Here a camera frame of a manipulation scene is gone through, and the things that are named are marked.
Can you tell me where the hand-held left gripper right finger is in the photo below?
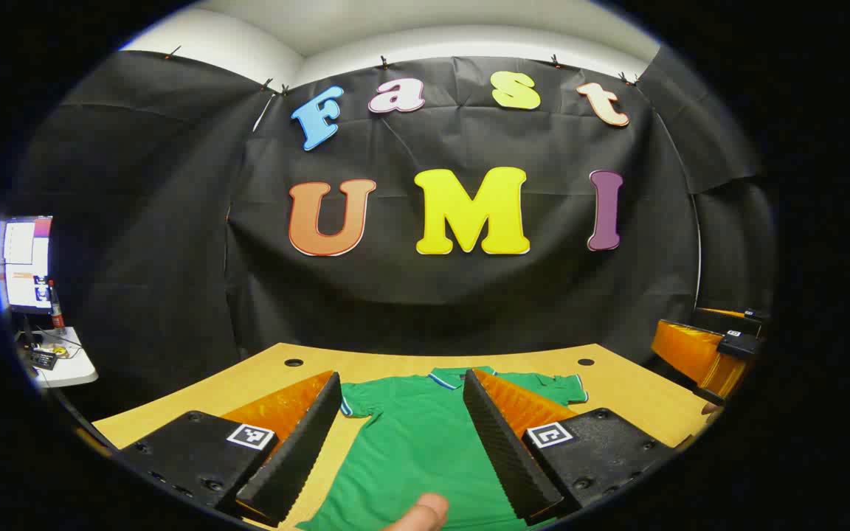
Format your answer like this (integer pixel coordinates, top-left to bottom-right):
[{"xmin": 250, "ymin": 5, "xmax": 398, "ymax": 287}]
[{"xmin": 462, "ymin": 367, "xmax": 680, "ymax": 526}]

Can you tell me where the white side table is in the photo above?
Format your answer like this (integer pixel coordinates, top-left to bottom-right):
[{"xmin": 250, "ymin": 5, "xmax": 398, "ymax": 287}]
[{"xmin": 27, "ymin": 327, "xmax": 99, "ymax": 389}]

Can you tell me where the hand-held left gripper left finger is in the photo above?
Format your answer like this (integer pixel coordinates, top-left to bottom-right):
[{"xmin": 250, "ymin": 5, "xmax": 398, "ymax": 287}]
[{"xmin": 111, "ymin": 369, "xmax": 345, "ymax": 528}]

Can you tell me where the computer monitor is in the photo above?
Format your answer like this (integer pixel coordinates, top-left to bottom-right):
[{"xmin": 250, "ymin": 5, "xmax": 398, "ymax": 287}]
[{"xmin": 0, "ymin": 215, "xmax": 54, "ymax": 314}]

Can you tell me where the green T-shirt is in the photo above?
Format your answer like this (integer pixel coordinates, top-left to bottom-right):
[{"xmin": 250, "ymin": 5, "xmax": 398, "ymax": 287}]
[{"xmin": 296, "ymin": 367, "xmax": 590, "ymax": 531}]

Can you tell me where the red bottle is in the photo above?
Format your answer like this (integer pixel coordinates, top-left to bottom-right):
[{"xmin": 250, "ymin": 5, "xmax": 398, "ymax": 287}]
[{"xmin": 47, "ymin": 279, "xmax": 66, "ymax": 330}]

